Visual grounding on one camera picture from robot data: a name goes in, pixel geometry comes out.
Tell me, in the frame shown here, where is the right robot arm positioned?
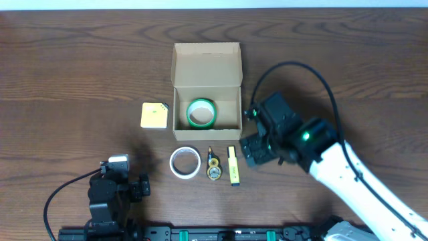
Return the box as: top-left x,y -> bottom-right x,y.
239,93 -> 427,240

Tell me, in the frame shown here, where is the brown cardboard box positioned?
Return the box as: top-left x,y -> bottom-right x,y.
171,42 -> 243,141

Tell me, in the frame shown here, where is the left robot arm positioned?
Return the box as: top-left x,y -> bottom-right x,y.
88,169 -> 150,238

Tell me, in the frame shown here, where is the yellow highlighter pen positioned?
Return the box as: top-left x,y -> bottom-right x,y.
227,146 -> 240,187

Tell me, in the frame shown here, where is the white tape roll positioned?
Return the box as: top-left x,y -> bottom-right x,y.
169,147 -> 201,179

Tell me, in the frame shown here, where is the yellow sticky note pad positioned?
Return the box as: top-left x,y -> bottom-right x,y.
140,102 -> 169,129

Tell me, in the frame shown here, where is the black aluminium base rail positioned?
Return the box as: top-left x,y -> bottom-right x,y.
58,226 -> 318,241

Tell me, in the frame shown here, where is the black yellow correction tape dispenser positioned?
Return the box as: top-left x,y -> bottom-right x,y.
206,147 -> 223,181

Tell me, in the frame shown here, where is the green tape roll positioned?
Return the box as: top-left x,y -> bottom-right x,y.
186,98 -> 217,129

